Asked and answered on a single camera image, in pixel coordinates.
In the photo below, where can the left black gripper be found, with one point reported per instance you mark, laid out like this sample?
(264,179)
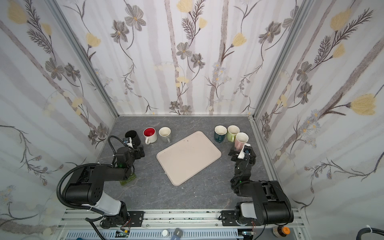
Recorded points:
(139,151)

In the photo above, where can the black mug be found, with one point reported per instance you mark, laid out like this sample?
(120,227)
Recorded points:
(133,138)

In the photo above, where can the pink mug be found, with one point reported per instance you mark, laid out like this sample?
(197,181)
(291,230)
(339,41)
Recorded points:
(240,140)

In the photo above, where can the white mug red inside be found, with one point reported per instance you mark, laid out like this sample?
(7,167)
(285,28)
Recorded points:
(150,135)

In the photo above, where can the light green mug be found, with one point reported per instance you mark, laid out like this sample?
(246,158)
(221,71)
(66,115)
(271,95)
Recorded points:
(232,131)

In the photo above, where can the dark green mug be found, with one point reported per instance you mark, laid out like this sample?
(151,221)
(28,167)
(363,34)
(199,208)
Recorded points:
(220,133)

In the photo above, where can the grey mug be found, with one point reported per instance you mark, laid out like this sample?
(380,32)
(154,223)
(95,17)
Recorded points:
(165,134)

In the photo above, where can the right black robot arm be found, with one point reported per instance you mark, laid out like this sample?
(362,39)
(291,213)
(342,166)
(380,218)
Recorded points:
(269,204)

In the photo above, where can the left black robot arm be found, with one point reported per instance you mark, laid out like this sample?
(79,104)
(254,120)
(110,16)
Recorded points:
(83,186)

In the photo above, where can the green square block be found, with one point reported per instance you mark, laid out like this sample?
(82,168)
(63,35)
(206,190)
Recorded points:
(128,180)

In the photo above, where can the beige plastic tray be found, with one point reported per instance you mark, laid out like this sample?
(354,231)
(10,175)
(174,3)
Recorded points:
(184,159)

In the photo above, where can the orange capped roll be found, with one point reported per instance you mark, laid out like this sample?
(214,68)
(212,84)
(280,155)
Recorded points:
(281,231)

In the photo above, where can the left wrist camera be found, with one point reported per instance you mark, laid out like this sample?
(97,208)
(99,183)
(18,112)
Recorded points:
(128,142)

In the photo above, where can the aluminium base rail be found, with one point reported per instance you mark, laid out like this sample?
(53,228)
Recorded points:
(165,225)

